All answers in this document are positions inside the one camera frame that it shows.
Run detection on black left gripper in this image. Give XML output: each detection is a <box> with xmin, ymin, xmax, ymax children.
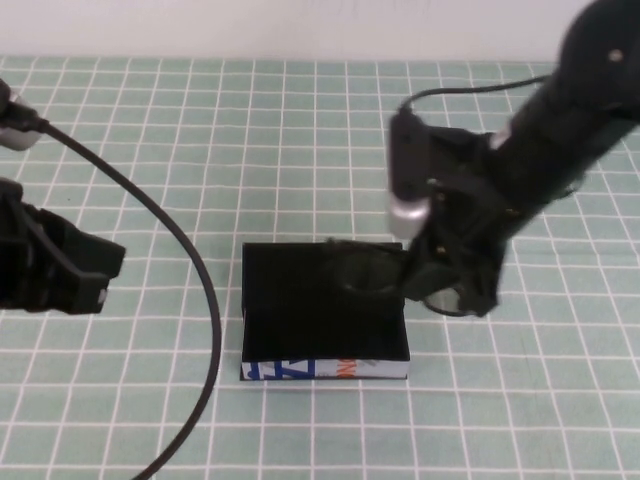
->
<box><xmin>0</xmin><ymin>178</ymin><xmax>127</xmax><ymax>317</ymax></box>

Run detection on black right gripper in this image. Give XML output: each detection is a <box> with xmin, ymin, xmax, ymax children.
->
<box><xmin>399</xmin><ymin>126</ymin><xmax>522</xmax><ymax>319</ymax></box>

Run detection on black sunglasses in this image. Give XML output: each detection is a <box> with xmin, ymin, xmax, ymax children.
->
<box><xmin>324</xmin><ymin>237</ymin><xmax>481</xmax><ymax>319</ymax></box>

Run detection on black glasses case printed front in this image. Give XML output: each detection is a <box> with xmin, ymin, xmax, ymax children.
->
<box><xmin>234</xmin><ymin>241</ymin><xmax>412</xmax><ymax>382</ymax></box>

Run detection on green checkered tablecloth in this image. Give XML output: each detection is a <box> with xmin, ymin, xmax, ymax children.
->
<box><xmin>0</xmin><ymin>53</ymin><xmax>640</xmax><ymax>480</ymax></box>

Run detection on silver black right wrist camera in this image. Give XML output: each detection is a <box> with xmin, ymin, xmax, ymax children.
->
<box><xmin>386</xmin><ymin>110</ymin><xmax>434</xmax><ymax>239</ymax></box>

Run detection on thick black left camera cable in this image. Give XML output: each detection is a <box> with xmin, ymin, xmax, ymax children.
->
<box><xmin>27</xmin><ymin>112</ymin><xmax>225</xmax><ymax>480</ymax></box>

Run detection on black right camera cable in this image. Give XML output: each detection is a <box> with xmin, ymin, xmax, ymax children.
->
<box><xmin>398</xmin><ymin>73</ymin><xmax>554</xmax><ymax>117</ymax></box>

